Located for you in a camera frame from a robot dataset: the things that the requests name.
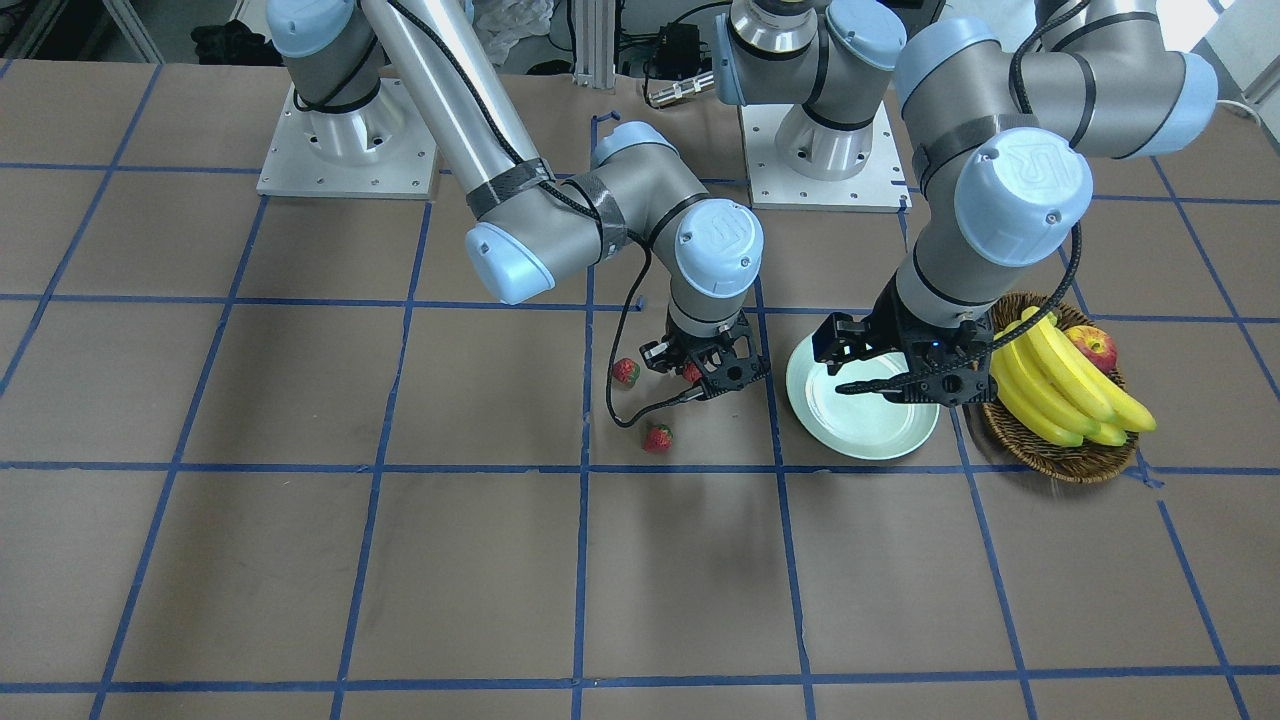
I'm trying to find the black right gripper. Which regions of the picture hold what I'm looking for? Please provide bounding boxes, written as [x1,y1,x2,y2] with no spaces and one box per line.
[640,311,771,401]

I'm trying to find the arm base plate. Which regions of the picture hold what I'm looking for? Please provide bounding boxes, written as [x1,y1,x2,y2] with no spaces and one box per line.
[740,104,911,213]
[256,78,436,200]

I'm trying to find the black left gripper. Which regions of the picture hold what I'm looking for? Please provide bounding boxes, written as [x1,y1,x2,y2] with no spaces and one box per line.
[812,281,996,407]

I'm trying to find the red apple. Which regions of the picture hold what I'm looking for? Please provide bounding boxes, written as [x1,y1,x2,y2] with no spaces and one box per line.
[1064,325,1117,374]

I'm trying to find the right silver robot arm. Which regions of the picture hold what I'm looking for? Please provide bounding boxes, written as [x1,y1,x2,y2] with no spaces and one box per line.
[266,1,769,401]

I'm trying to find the brown wicker basket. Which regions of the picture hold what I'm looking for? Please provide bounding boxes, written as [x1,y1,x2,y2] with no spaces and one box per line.
[974,291,1140,483]

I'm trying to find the yellow banana bunch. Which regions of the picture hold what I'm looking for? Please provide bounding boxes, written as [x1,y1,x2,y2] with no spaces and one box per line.
[991,313,1157,447]

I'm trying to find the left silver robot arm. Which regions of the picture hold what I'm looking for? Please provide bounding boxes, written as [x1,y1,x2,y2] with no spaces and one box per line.
[713,1,1219,406]

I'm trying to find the light green plate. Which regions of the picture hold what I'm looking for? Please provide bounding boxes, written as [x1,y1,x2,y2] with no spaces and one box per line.
[786,334,940,460]

